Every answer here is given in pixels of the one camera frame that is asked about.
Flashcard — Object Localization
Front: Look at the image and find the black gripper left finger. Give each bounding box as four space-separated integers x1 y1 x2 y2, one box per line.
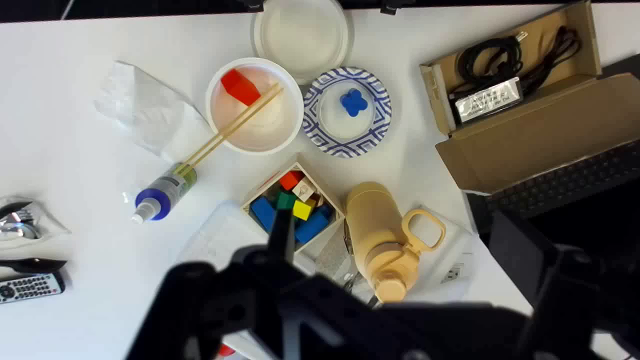
125 243 315 360

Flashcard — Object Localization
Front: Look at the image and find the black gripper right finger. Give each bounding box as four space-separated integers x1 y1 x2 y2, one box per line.
518 239 640 360

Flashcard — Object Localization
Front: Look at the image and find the laptop with black keyboard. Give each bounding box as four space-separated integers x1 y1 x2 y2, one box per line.
466 136 640 302

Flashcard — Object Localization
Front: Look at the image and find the clear plastic container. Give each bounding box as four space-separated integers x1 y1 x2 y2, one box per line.
177 198 361 290

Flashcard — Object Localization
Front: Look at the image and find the small blue toy block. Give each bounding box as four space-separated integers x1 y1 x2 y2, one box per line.
248 195 280 233

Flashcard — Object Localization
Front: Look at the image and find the tube with blue cap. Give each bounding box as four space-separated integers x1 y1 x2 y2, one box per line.
127 159 199 226

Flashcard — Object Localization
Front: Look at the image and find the wooden box of blocks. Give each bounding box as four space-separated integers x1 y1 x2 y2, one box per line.
239 159 347 253

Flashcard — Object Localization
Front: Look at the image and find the green toy block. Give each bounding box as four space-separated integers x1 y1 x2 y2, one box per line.
273 189 300 211

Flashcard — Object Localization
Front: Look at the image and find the large blue toy block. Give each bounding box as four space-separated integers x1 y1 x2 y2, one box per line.
292 207 333 245

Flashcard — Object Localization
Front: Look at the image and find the yellow toy block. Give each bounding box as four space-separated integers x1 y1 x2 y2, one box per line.
290 198 314 222

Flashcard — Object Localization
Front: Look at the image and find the orange toy block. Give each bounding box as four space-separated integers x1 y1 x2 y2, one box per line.
277 169 306 194

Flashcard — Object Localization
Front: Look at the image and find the white toy block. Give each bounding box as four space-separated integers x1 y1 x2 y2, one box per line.
292 175 317 201

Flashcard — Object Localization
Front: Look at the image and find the black remote control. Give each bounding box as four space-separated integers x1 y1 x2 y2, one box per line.
0 267 67 305

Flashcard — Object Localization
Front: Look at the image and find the brown cardboard box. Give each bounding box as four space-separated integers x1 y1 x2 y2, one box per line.
417 0 640 195

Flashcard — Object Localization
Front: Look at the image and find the wooden chopstick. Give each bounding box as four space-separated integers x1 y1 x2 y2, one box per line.
187 83 286 171
182 82 281 167

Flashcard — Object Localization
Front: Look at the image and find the beige water bottle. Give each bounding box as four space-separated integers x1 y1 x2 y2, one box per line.
344 179 448 305

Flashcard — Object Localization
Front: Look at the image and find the white bowl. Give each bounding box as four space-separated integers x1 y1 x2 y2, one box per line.
203 55 306 158

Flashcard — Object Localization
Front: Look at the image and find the clear plastic bag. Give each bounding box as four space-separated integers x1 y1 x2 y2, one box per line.
92 59 215 166

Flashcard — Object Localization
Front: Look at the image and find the red block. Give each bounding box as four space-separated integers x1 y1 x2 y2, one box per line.
219 68 264 108

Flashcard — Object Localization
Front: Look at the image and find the black power adapter brick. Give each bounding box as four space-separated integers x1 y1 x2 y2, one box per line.
448 75 525 125

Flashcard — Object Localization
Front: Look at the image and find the blue cross-shaped block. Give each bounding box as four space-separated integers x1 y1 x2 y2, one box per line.
337 85 372 120

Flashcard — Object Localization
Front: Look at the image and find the blue patterned plate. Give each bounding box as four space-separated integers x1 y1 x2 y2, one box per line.
302 63 393 159

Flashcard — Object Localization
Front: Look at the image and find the white round plate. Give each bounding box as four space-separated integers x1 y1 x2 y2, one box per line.
250 0 351 85

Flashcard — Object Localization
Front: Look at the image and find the black coiled power cable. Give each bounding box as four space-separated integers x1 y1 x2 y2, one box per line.
453 24 584 99

